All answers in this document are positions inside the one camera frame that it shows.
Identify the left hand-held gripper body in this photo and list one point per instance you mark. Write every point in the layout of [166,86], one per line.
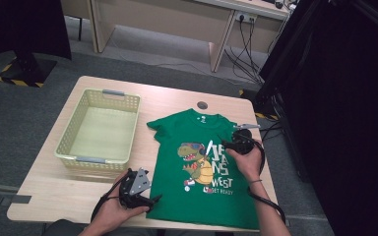
[140,182]

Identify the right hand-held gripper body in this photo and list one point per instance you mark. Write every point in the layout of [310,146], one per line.
[242,141]

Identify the green dinosaur print t-shirt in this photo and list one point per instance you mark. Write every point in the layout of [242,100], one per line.
[177,203]

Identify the pale green perforated plastic basket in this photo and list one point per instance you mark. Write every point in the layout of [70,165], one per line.
[105,134]

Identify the person's right hand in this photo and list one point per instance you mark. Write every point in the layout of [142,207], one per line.
[251,164]

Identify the person's left hand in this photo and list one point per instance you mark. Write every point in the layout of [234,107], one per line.
[111,213]

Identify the yellow black hazard tape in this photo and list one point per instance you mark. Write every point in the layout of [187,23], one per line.
[262,115]

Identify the right wrist band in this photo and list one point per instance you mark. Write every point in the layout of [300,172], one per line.
[256,181]

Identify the person's dark pants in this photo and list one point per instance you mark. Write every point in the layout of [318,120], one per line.
[64,229]

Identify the large black curtain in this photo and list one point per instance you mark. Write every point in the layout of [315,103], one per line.
[347,131]

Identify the grey floor tape patch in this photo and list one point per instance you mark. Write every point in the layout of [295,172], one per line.
[19,199]

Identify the white power socket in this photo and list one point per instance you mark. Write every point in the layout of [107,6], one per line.
[246,16]

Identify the beige wooden desk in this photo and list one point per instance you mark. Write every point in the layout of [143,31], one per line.
[164,19]

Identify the small black device on desk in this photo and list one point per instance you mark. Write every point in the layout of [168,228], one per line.
[279,4]

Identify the black stand base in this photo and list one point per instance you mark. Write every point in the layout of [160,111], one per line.
[26,70]

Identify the thin black metal leg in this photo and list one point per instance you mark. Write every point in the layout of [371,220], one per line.
[80,29]

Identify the black curtain beside stand base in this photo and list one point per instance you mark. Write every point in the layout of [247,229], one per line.
[19,26]

